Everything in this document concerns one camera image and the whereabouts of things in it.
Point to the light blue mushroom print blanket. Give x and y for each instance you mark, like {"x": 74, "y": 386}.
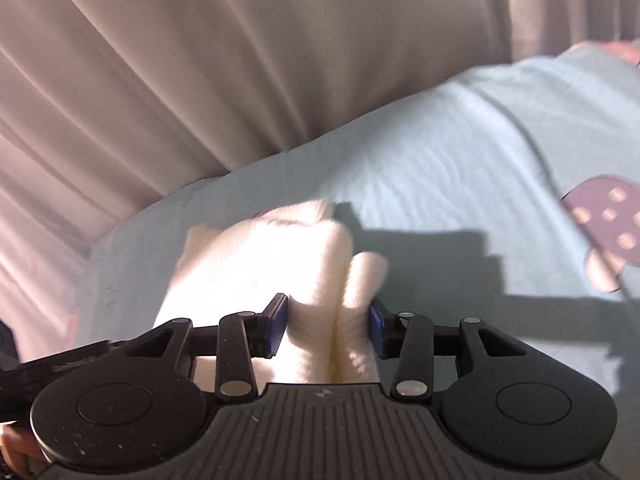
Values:
{"x": 450, "y": 180}

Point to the white sock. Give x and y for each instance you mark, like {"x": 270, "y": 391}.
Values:
{"x": 310, "y": 270}

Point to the pale pink curtain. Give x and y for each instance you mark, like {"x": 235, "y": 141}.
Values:
{"x": 200, "y": 65}

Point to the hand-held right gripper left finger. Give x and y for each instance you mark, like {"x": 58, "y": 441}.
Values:
{"x": 278, "y": 324}

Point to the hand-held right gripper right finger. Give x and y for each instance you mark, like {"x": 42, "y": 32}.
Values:
{"x": 377, "y": 327}

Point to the person's left hand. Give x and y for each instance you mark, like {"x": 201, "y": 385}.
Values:
{"x": 17, "y": 447}

